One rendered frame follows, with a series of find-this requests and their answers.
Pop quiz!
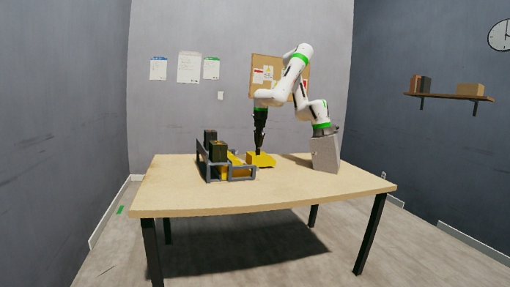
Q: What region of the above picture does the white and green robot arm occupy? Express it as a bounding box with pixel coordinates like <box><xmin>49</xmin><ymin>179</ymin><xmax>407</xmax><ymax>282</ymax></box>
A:
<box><xmin>251</xmin><ymin>43</ymin><xmax>339</xmax><ymax>138</ymax></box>

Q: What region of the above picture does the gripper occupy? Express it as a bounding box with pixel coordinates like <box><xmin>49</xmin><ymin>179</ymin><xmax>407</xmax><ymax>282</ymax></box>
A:
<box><xmin>254</xmin><ymin>119</ymin><xmax>266</xmax><ymax>156</ymax></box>

